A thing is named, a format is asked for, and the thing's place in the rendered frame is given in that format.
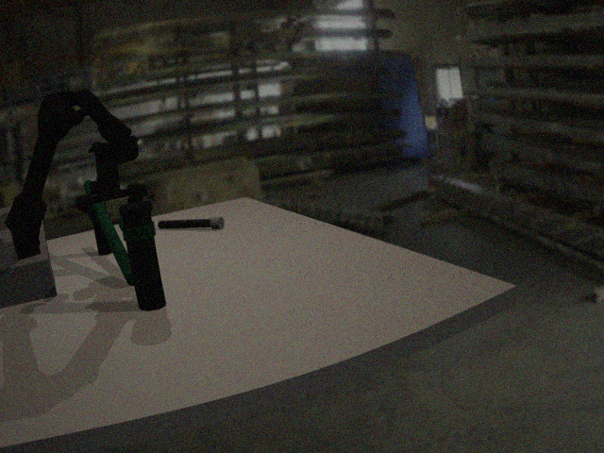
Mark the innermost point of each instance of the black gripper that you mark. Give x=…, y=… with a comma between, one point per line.
x=108, y=184

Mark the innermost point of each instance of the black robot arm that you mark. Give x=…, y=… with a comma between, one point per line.
x=56, y=117

